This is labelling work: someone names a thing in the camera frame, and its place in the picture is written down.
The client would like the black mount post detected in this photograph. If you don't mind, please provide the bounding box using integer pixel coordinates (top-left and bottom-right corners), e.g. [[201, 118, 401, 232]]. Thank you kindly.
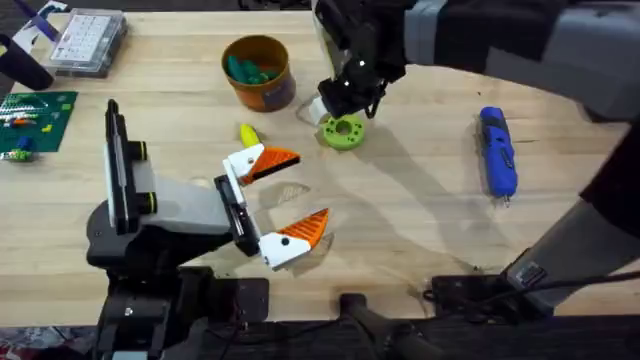
[[338, 293, 451, 360]]

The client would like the green disc with holes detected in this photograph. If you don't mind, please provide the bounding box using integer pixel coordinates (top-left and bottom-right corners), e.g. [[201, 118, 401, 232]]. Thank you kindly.
[[322, 113, 367, 152]]

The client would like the left wrist upright black plate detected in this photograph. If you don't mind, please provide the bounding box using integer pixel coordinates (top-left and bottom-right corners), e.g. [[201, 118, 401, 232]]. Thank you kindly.
[[103, 98, 132, 236]]

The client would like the blue electric screwdriver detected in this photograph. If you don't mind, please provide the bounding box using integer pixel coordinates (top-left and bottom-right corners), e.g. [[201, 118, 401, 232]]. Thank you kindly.
[[478, 106, 519, 208]]

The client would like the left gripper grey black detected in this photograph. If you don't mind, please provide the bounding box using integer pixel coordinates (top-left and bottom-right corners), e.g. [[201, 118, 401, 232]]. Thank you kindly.
[[127, 141, 331, 272]]

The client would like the yellow toy vegetable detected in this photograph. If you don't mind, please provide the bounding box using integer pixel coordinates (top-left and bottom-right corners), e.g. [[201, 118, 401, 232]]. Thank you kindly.
[[239, 123, 262, 150]]

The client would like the clear plastic parts box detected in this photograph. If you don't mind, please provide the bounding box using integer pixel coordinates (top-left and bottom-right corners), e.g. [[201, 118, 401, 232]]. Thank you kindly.
[[48, 8, 129, 79]]

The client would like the orange tub with green toys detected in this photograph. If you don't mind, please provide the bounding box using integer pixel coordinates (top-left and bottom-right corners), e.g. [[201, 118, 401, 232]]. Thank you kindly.
[[221, 34, 297, 113]]

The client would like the green board with toy blocks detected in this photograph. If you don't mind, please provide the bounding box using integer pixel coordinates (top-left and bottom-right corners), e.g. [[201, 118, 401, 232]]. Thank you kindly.
[[0, 91, 79, 163]]

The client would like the white and blue box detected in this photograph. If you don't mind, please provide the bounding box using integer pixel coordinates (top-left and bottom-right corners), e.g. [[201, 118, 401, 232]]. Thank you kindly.
[[9, 0, 70, 51]]

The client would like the black cylindrical handle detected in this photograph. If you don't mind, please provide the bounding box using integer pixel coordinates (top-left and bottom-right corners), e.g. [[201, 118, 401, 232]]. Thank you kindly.
[[0, 33, 55, 92]]

